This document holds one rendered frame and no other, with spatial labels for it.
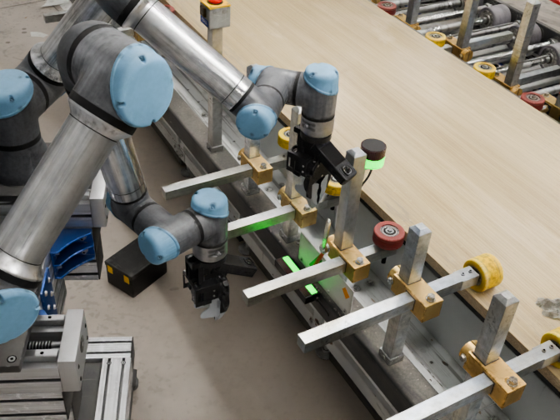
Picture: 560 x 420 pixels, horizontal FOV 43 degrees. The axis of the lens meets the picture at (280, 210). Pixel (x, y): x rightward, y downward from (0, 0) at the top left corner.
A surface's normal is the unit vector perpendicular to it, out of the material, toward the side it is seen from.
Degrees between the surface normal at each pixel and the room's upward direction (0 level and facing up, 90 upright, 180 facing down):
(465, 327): 90
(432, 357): 0
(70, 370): 90
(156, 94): 85
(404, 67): 0
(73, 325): 0
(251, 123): 90
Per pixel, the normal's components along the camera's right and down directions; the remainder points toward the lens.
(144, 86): 0.76, 0.37
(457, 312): -0.87, 0.26
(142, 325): 0.06, -0.78
